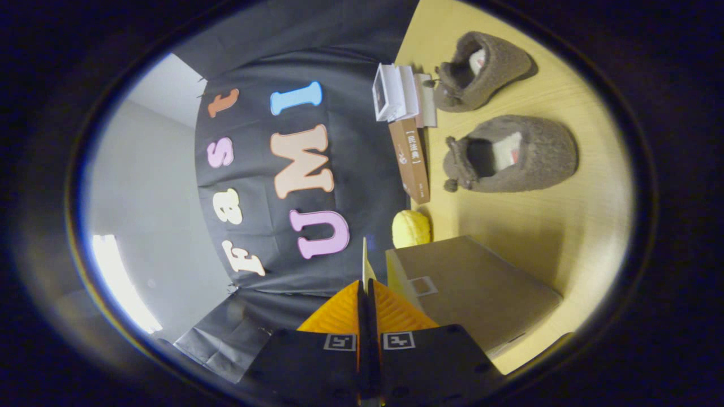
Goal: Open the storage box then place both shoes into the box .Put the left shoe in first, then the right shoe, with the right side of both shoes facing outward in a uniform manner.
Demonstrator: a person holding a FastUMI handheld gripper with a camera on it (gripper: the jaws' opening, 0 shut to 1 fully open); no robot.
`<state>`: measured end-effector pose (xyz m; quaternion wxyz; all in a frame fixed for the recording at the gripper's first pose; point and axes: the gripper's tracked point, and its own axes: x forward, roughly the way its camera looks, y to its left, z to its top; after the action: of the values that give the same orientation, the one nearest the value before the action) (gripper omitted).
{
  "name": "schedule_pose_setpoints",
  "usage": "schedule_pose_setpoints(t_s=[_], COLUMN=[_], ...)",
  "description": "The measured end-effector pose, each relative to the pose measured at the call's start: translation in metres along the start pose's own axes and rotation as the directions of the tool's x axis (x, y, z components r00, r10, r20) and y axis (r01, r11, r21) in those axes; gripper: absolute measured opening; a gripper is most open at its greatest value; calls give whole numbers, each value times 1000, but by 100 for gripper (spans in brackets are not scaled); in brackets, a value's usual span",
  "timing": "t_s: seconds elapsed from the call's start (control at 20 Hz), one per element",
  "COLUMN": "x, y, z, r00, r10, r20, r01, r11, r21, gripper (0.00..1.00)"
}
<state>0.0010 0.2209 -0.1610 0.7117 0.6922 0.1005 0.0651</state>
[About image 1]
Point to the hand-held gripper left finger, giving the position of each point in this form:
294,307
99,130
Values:
317,367

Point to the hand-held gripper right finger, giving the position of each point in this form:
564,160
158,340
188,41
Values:
430,367

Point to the brown storage box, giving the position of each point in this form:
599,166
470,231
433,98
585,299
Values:
481,288

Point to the brown fuzzy shoe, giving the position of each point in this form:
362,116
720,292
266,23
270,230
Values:
498,68
537,164

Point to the yellow corn toy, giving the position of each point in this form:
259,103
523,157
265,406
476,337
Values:
410,229

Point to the black backdrop cloth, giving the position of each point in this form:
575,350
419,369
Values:
362,169

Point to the brown book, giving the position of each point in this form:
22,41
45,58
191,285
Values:
412,164

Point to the white book with dark cover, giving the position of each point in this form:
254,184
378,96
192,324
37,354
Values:
387,93

